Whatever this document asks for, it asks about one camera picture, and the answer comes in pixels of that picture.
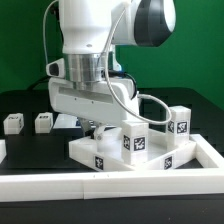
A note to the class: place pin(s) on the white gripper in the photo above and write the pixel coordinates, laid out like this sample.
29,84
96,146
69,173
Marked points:
93,101

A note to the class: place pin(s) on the white square tabletop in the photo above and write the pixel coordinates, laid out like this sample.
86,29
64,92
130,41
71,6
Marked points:
107,155

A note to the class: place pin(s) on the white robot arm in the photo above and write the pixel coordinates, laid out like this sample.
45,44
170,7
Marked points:
87,82

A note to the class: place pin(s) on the white marker tag sheet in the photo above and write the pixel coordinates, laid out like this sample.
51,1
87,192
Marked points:
65,121

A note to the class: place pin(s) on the white U-shaped obstacle wall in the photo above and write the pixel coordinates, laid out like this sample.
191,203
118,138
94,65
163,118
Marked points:
207,179

